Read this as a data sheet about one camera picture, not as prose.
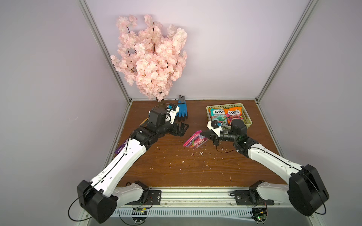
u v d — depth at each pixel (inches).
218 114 39.3
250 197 26.2
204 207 28.2
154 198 28.9
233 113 39.7
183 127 25.3
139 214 28.5
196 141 29.6
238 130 23.7
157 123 21.0
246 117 39.7
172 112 25.3
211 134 26.9
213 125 24.4
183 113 43.2
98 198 14.5
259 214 27.4
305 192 15.9
